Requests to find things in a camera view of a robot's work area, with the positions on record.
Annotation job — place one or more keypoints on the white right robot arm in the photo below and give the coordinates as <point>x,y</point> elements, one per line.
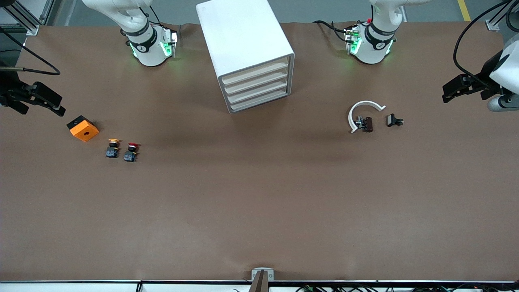
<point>148,50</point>

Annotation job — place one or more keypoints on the red push button switch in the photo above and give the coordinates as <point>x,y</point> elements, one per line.
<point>130,152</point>

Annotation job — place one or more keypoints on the aluminium frame profile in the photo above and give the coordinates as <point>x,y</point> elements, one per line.
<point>24,18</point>
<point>500,16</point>

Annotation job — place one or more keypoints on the white table edge rail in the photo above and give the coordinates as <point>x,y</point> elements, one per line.
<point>81,286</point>

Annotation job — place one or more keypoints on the silver camera mount bracket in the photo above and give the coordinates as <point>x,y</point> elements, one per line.
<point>255,272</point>

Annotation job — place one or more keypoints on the brown electrical component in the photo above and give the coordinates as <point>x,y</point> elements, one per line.
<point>367,124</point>

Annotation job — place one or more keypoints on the orange button housing box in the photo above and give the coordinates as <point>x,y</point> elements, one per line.
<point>86,132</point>

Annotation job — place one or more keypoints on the white curved plastic part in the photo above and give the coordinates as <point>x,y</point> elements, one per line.
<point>367,103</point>

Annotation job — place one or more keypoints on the yellow push button switch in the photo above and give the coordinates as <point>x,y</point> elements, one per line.
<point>113,147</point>

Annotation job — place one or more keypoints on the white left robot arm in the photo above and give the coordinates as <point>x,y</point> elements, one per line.
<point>375,46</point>

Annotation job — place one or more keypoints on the white plastic tray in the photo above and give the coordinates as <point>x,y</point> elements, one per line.
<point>257,90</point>

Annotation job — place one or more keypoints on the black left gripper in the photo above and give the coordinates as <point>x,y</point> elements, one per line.
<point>485,77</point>

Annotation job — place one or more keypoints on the brown camera mount post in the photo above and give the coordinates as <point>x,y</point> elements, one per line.
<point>260,284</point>

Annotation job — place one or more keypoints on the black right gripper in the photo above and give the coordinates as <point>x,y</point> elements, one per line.
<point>9,91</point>

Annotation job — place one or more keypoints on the small black electrical component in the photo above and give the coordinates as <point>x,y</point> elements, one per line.
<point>392,120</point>

